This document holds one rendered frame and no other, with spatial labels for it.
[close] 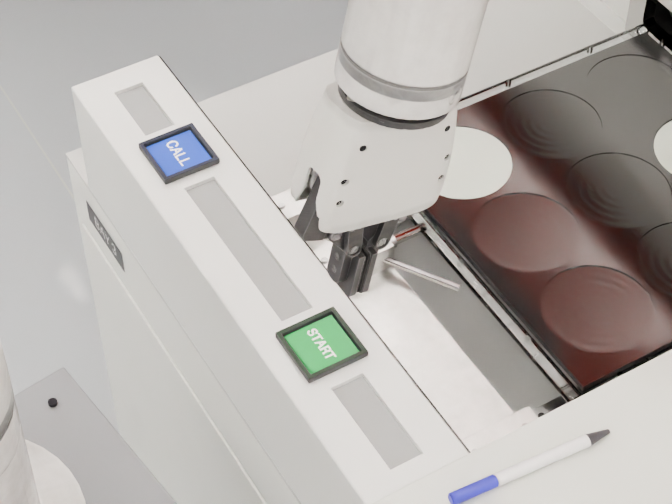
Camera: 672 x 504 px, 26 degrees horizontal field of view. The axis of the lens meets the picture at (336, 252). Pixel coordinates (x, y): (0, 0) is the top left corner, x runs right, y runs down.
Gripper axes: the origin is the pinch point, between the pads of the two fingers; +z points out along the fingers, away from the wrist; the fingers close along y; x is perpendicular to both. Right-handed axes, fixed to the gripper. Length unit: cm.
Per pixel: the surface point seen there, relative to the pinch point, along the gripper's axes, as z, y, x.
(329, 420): 15.8, -0.4, 1.6
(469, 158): 15.5, -30.8, -22.1
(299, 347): 15.1, -1.7, -5.7
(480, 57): 20, -47, -41
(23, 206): 107, -31, -126
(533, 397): 24.8, -25.2, 0.3
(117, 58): 101, -62, -155
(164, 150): 14.9, -2.4, -32.0
